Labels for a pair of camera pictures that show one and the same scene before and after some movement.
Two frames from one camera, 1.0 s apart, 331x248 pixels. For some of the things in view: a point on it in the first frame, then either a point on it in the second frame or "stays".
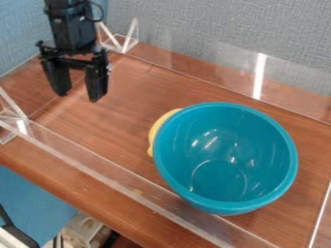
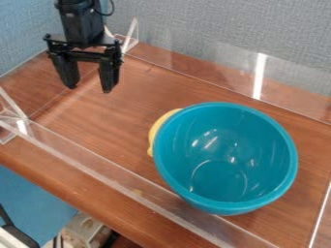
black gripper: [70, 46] to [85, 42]
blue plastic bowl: [227, 155] stays
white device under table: [85, 232] stays
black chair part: [13, 229] stays
